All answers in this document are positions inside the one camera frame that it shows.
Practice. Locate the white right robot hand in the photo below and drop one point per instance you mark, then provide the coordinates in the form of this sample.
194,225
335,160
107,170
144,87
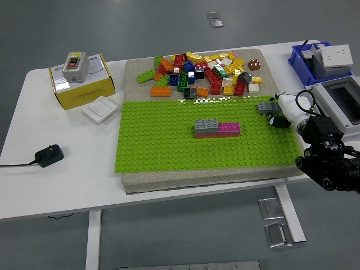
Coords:
294,109

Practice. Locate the grey long brick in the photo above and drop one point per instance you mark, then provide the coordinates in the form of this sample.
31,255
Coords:
206,125
265,108

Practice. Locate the brown square brick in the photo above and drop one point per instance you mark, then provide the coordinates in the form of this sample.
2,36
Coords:
254,64

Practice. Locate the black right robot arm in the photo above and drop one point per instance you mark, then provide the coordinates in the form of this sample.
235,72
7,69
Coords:
323,132

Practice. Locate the white square brick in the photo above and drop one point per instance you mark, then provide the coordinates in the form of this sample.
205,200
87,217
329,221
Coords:
227,81
253,87

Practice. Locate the red square brick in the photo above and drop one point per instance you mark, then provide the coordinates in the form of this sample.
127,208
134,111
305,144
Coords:
240,88
215,89

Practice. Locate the dark grey sloped brick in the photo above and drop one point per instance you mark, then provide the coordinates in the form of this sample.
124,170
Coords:
244,77

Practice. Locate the small yellow brick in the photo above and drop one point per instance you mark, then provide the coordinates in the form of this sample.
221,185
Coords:
172,58
237,72

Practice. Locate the yellow square brick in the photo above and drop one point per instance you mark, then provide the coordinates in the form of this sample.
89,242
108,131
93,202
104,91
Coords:
228,90

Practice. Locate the thin orange brick strip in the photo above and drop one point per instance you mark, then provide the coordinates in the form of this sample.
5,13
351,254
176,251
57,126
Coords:
216,136

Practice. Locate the white flat brick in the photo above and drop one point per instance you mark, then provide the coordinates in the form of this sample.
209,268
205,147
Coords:
226,61

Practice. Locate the green white-studded brick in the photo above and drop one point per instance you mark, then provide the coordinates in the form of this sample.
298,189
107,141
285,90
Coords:
220,70

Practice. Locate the red long brick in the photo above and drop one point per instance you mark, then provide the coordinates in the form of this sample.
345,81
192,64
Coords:
213,76

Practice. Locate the small grey brick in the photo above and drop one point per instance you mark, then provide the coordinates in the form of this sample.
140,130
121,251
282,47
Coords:
193,91

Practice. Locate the red white-dotted brick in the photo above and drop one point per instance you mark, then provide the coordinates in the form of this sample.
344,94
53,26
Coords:
201,66

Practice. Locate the blue white-topped brick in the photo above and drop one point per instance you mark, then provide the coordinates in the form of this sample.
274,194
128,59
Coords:
191,77

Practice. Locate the small black brick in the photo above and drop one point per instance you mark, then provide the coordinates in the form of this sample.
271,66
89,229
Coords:
187,93

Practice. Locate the yellow curved brick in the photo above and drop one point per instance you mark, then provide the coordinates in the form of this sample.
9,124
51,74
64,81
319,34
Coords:
195,57

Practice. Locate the dark green long brick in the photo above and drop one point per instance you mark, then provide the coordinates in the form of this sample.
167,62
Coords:
183,81

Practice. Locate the small tan brick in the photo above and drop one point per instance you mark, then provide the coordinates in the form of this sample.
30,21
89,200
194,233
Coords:
177,69

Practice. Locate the orange long brick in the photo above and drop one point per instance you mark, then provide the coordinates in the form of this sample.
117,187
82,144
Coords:
161,91

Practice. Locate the small orange brick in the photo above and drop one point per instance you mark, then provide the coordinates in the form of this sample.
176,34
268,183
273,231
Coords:
157,76

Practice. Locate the green studded baseplate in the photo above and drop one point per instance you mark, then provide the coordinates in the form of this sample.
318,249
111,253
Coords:
154,146

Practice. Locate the lime long brick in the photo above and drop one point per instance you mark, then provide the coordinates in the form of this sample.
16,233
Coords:
146,76

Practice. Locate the grey socket base box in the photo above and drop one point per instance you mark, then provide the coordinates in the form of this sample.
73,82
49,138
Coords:
324,71

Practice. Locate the blue plastic bin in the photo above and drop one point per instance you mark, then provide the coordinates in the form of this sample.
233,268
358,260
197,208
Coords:
296,60

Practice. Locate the grey white electrical part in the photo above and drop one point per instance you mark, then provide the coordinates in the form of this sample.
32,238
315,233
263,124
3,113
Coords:
313,50

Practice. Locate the white socket panel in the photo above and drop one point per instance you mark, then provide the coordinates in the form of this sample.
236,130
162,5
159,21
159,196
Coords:
336,55

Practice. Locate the metal floor hatch plate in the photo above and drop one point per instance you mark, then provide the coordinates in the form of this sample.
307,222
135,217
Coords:
270,209
275,234

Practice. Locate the white table leg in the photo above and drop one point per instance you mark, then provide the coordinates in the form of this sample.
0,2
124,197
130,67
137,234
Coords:
93,239
294,222

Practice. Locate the small metal floor plate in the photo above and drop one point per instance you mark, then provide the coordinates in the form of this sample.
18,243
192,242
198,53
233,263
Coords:
213,15
218,24

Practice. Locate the yellow white cardboard box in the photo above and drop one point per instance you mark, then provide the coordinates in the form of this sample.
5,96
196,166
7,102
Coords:
85,93

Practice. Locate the black power adapter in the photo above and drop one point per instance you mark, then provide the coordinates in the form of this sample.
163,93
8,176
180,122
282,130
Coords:
49,155

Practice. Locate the grey electrical enclosure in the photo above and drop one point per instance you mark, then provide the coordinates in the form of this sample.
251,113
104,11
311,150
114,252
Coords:
323,97

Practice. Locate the white wall switch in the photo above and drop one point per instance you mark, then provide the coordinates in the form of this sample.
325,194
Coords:
99,109

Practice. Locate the grey push-button switch box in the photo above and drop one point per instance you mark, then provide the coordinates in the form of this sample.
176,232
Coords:
75,67

